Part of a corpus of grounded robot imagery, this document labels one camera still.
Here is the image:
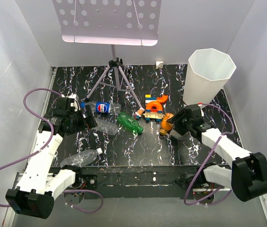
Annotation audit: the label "crushed clear bottle white cap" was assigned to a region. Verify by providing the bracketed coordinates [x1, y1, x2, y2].
[60, 148, 103, 168]

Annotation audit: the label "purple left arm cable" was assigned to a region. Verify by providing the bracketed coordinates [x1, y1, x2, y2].
[0, 87, 63, 208]

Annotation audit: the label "orange curved toy piece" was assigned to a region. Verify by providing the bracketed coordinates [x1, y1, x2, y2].
[145, 95, 169, 113]

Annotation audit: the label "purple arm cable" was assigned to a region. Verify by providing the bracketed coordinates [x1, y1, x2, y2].
[183, 103, 234, 206]
[0, 87, 63, 208]

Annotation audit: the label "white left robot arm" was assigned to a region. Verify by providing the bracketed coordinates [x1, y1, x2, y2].
[6, 94, 97, 219]

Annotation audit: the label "yellow white blue toy bricks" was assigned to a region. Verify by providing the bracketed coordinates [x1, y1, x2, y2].
[145, 94, 157, 105]

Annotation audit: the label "white perforated music stand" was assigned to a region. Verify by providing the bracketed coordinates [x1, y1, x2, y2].
[52, 0, 161, 108]

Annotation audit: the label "white octagonal plastic bin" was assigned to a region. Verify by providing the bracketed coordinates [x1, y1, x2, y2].
[183, 48, 236, 105]

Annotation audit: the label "Pepsi label plastic bottle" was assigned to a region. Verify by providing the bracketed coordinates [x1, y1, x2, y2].
[80, 101, 121, 115]

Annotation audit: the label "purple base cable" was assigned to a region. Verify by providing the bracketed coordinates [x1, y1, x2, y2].
[63, 189, 104, 214]

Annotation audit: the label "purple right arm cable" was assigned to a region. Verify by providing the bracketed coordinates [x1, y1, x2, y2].
[183, 103, 234, 206]

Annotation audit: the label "beige toy brick vehicle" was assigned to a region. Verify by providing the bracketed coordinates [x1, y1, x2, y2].
[143, 112, 165, 122]

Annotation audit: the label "small white wall bracket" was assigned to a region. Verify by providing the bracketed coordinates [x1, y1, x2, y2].
[155, 61, 164, 70]

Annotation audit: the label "large clear plastic bottle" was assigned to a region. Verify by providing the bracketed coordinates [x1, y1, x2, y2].
[92, 118, 119, 136]

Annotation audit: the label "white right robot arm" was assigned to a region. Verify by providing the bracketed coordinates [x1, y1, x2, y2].
[166, 103, 267, 202]

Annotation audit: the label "small colourful toy figure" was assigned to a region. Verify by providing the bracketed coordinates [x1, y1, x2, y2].
[133, 108, 145, 120]

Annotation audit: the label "orange bottle gold cap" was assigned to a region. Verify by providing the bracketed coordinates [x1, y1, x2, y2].
[159, 113, 174, 136]

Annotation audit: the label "green plastic bottle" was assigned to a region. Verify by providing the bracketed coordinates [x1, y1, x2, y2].
[117, 112, 143, 134]

